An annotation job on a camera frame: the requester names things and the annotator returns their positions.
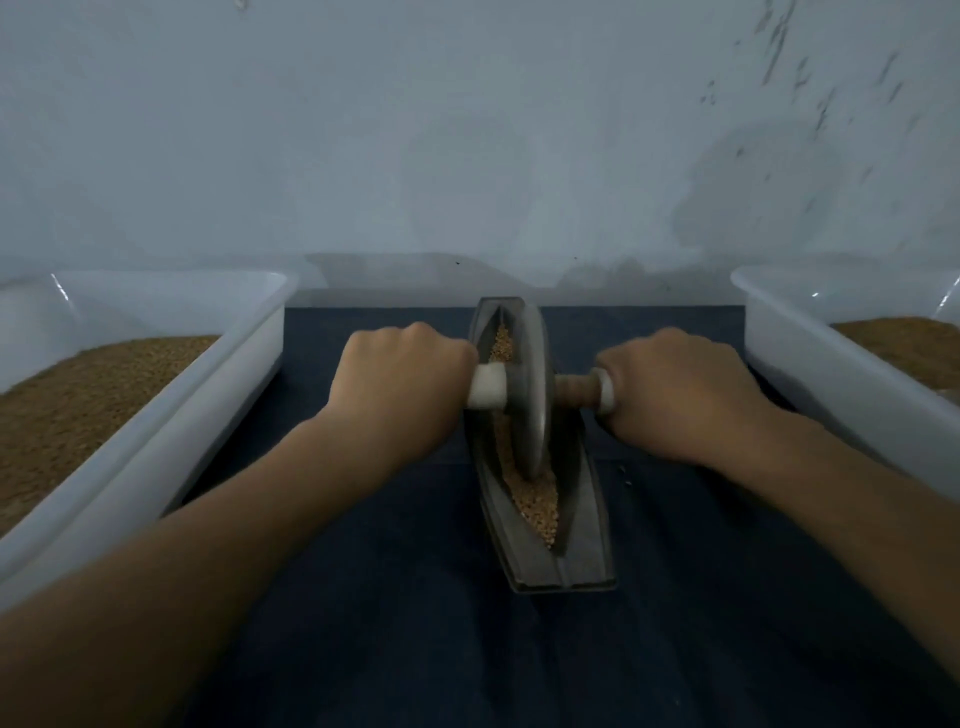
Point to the small ground grain portion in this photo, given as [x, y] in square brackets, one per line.
[533, 503]

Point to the person's right forearm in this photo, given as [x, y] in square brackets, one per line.
[863, 525]

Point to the person's right hand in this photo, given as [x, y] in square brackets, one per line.
[683, 393]

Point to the boat-shaped metal grinding trough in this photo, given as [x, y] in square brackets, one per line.
[578, 555]

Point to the white plastic tray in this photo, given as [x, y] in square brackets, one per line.
[173, 405]
[833, 383]

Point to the person's left forearm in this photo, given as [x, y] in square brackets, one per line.
[165, 578]

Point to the person's left hand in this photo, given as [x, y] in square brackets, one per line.
[398, 393]

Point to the dark blue tablecloth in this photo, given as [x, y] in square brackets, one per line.
[405, 630]

